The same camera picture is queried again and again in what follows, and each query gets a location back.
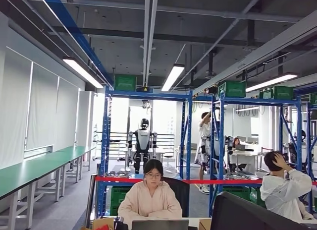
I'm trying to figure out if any black long trim part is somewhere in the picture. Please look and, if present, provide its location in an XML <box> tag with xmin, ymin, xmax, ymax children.
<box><xmin>210</xmin><ymin>191</ymin><xmax>313</xmax><ymax>230</ymax></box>

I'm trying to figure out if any green top workbench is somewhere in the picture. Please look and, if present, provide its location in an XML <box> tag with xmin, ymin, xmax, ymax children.
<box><xmin>0</xmin><ymin>159</ymin><xmax>38</xmax><ymax>230</ymax></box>
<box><xmin>56</xmin><ymin>145</ymin><xmax>97</xmax><ymax>184</ymax></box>
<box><xmin>22</xmin><ymin>152</ymin><xmax>67</xmax><ymax>203</ymax></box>

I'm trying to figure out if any black and white humanoid robot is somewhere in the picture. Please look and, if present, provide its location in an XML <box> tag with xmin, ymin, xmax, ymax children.
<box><xmin>283</xmin><ymin>129</ymin><xmax>309</xmax><ymax>173</ymax></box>
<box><xmin>200</xmin><ymin>134</ymin><xmax>235</xmax><ymax>173</ymax></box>
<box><xmin>127</xmin><ymin>118</ymin><xmax>159</xmax><ymax>175</ymax></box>

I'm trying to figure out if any white ceiling light strip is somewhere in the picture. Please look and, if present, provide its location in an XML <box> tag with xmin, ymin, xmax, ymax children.
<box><xmin>161</xmin><ymin>63</ymin><xmax>186</xmax><ymax>93</ymax></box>
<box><xmin>62</xmin><ymin>57</ymin><xmax>104</xmax><ymax>90</ymax></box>
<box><xmin>245</xmin><ymin>72</ymin><xmax>298</xmax><ymax>93</ymax></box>

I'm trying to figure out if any white round stool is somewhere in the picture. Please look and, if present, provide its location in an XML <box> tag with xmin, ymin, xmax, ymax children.
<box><xmin>162</xmin><ymin>152</ymin><xmax>174</xmax><ymax>169</ymax></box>

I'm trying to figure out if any black office chair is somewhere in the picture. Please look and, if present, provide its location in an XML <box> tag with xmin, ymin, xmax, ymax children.
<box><xmin>161</xmin><ymin>176</ymin><xmax>190</xmax><ymax>218</ymax></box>

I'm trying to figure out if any red barrier tape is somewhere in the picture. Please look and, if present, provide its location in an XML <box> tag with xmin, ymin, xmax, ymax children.
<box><xmin>94</xmin><ymin>175</ymin><xmax>317</xmax><ymax>187</ymax></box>

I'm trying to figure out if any white table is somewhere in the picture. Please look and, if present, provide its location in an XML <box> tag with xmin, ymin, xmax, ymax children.
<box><xmin>228</xmin><ymin>149</ymin><xmax>259</xmax><ymax>174</ymax></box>

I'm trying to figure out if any white roller blind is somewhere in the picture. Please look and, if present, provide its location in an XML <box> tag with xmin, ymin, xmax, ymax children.
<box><xmin>0</xmin><ymin>48</ymin><xmax>33</xmax><ymax>170</ymax></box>
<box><xmin>54</xmin><ymin>76</ymin><xmax>79</xmax><ymax>152</ymax></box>
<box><xmin>26</xmin><ymin>61</ymin><xmax>60</xmax><ymax>151</ymax></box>

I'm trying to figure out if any black leaning panel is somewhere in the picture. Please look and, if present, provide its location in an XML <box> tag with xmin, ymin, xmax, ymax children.
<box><xmin>85</xmin><ymin>173</ymin><xmax>98</xmax><ymax>229</ymax></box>

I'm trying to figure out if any closed brown cardboard box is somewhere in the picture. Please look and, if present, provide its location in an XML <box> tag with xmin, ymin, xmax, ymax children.
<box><xmin>199</xmin><ymin>218</ymin><xmax>212</xmax><ymax>230</ymax></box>

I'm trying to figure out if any open cardboard box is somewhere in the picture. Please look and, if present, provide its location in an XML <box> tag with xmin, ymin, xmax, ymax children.
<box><xmin>80</xmin><ymin>217</ymin><xmax>115</xmax><ymax>230</ymax></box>

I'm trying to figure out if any blue ceiling beam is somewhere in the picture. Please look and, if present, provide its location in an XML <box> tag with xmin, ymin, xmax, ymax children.
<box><xmin>39</xmin><ymin>0</ymin><xmax>115</xmax><ymax>89</ymax></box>

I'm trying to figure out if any wide white ceiling beam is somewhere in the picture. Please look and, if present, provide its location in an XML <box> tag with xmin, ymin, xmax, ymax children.
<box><xmin>192</xmin><ymin>10</ymin><xmax>317</xmax><ymax>96</ymax></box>

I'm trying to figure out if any black hanging cable bundle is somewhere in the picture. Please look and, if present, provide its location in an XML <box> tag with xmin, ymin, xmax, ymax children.
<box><xmin>192</xmin><ymin>101</ymin><xmax>204</xmax><ymax>114</ymax></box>

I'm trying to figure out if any white ceiling cable rail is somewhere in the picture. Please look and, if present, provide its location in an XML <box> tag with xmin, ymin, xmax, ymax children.
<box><xmin>142</xmin><ymin>0</ymin><xmax>159</xmax><ymax>87</ymax></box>

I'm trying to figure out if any silver metal ring part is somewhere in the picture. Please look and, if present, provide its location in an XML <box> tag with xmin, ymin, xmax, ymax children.
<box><xmin>223</xmin><ymin>172</ymin><xmax>251</xmax><ymax>181</ymax></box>
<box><xmin>105</xmin><ymin>171</ymin><xmax>131</xmax><ymax>179</ymax></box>

